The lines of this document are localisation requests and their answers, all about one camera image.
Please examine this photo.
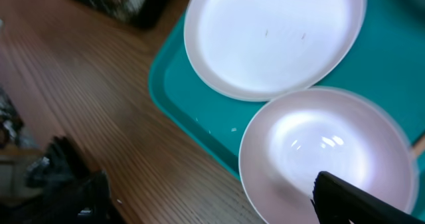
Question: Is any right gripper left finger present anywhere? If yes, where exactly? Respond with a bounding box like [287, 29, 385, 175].
[1, 171, 116, 224]

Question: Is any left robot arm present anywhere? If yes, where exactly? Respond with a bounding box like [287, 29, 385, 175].
[1, 90, 90, 208]

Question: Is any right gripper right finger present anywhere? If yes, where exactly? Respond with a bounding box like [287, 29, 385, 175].
[311, 171, 424, 224]

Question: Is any teal serving tray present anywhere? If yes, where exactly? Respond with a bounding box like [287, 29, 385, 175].
[147, 0, 425, 221]

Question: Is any small white plate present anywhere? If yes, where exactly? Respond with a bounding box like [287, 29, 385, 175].
[238, 87, 420, 223]

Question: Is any large white plate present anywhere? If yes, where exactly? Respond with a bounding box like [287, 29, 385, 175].
[183, 0, 367, 102]

